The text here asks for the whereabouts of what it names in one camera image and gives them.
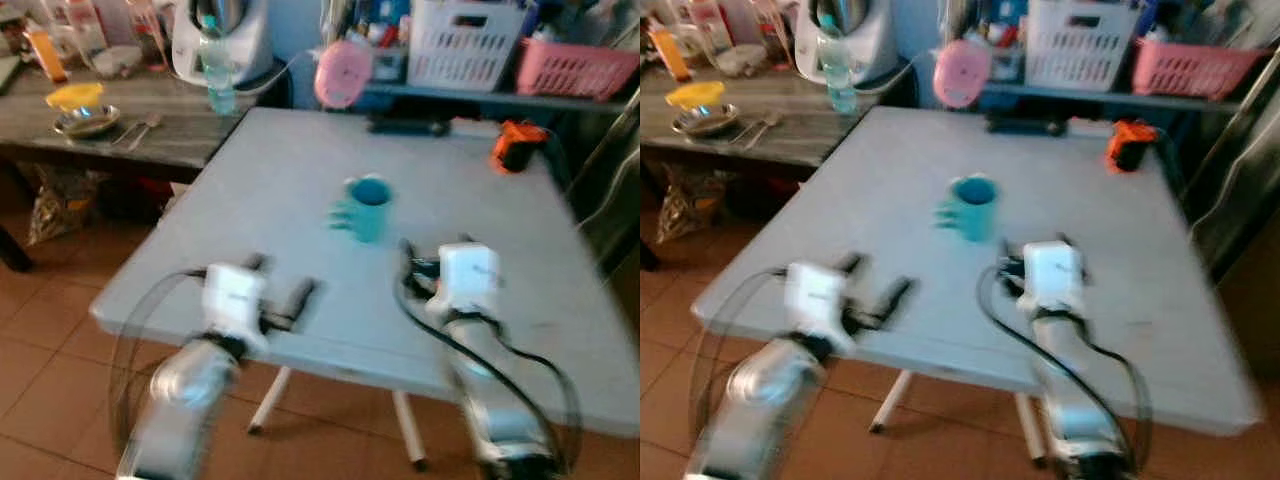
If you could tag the teal mug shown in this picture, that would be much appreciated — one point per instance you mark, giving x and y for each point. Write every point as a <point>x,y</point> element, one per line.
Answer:
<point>975,215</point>
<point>370,215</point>

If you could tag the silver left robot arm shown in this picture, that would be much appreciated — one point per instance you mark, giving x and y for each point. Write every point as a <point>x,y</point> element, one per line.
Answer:
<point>755,400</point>
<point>185,400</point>

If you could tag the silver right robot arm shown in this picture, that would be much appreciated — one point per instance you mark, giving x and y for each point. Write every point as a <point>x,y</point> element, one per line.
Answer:
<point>1080,400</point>
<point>490,400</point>

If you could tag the white plastic table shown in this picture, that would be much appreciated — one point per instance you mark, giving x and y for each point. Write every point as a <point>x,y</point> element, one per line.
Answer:
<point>300,200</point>
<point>900,200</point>

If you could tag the grey wooden side table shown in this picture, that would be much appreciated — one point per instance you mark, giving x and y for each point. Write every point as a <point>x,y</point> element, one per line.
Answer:
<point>810,135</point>
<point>190,140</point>

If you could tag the black dumbbell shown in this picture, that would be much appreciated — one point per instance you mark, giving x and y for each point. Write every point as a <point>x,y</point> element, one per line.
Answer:
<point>405,126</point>
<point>1025,125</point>

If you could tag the orange and black device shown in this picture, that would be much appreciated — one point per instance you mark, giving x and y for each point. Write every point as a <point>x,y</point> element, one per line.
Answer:
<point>518,148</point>
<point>1130,148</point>

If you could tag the steel spoon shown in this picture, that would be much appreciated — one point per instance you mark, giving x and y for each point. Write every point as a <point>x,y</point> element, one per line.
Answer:
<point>147,128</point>
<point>765,127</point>

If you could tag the steel fork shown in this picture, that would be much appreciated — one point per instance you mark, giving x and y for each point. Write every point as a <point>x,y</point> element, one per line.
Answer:
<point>128,132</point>
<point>748,131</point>

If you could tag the patterned plastic bag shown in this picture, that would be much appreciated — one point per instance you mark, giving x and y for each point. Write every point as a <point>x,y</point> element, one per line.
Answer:
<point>690,205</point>
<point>60,205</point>

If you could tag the grey shelf board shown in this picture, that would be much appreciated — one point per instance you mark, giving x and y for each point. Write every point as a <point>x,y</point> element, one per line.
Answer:
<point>1090,97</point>
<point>480,98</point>

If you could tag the clear water bottle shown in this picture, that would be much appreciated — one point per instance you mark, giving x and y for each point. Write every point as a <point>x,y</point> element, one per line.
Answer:
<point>838,75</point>
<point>217,75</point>

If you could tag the dark furniture leg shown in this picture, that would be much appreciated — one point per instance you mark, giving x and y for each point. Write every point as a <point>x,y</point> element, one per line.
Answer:
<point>648,256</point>
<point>12,252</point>

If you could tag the pink round fan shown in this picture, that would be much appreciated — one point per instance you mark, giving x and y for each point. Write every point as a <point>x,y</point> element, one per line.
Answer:
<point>343,75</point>
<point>962,75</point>

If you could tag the white kitchen appliance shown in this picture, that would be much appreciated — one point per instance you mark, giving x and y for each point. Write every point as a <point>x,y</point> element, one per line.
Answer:
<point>875,45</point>
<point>252,45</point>

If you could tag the white food container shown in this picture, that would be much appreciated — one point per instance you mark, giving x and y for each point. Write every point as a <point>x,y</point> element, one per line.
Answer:
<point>740,60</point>
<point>115,60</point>

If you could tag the white plastic basket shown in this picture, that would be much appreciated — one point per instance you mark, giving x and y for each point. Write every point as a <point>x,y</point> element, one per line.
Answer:
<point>1080,45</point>
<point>465,45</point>

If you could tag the shiny grey metal cabinet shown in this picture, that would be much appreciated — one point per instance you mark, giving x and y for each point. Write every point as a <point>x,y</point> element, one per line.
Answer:
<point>1235,170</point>

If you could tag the clear bottle pink cap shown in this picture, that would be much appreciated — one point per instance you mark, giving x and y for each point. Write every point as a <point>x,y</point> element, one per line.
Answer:
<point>768,30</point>
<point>145,30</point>

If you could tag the pink plastic basket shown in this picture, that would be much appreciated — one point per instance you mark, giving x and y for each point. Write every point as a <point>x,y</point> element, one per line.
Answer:
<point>1195,70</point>
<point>575,70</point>

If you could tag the clear bottle orange cap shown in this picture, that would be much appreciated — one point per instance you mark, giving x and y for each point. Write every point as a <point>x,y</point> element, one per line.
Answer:
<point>82,25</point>
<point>705,25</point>

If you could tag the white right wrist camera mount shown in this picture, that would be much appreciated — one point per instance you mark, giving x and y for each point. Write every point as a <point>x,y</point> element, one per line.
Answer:
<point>468,275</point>
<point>1052,272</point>

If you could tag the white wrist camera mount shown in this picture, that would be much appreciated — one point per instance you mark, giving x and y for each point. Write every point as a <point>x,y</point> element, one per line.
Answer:
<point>468,275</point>
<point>232,300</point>
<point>815,300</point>
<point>1052,272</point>

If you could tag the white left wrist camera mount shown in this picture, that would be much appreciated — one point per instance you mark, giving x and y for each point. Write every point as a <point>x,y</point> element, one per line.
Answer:
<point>232,300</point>
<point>815,300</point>

